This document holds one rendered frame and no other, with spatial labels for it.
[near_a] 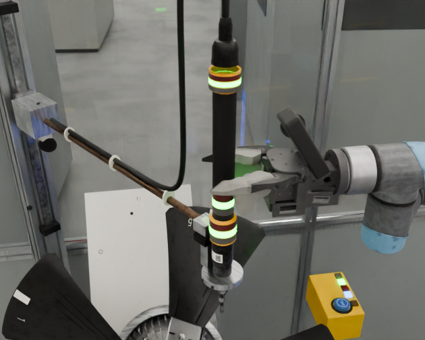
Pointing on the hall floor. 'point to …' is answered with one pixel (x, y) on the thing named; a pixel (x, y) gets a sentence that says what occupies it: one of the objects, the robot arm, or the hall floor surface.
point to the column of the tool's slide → (36, 241)
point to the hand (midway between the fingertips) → (212, 170)
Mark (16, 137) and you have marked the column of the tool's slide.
